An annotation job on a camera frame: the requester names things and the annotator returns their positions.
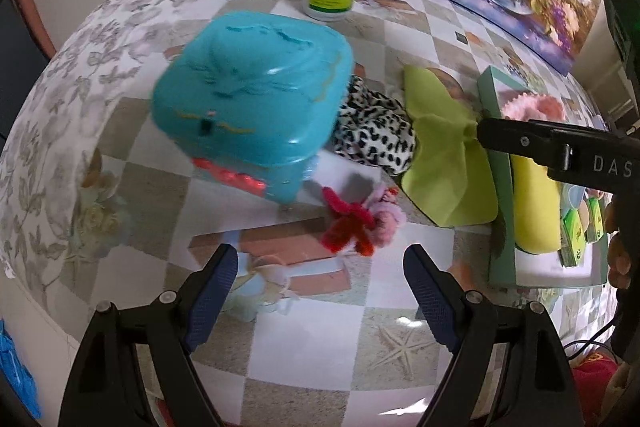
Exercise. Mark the yellow sponge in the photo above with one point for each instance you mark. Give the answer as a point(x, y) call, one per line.
point(537, 207)

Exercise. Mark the teal plastic box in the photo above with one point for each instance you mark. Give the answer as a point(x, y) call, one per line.
point(250, 82)

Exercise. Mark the pink fluffy cloth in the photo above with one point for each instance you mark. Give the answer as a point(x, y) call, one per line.
point(532, 107)

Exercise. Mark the red cloth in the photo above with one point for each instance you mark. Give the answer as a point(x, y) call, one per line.
point(595, 377)

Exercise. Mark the person's right hand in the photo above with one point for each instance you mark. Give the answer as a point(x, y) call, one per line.
point(620, 257)

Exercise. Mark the leopard print cloth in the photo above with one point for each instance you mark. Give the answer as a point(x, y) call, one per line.
point(375, 132)

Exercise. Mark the round beige powder puff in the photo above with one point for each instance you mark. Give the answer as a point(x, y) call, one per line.
point(582, 209)

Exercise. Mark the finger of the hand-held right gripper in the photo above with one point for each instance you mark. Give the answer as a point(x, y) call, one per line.
point(525, 142)

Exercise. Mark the green box with toys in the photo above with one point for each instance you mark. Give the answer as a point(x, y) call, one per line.
point(500, 207)

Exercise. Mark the grey floral tablecloth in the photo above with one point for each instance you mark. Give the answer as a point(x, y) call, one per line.
point(75, 82)

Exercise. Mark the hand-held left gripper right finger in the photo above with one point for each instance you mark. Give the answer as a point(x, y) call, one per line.
point(430, 297)

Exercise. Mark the blue fabric item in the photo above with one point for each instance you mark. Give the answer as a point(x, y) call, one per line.
point(15, 372)

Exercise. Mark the small green box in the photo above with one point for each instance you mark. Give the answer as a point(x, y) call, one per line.
point(572, 237)
point(595, 219)

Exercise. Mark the yellow-green cloth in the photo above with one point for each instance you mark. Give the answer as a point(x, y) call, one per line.
point(445, 172)

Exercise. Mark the red fuzzy pipe cleaner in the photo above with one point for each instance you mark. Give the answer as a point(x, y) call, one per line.
point(345, 212)

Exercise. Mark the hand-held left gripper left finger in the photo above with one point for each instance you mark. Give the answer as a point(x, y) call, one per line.
point(212, 297)

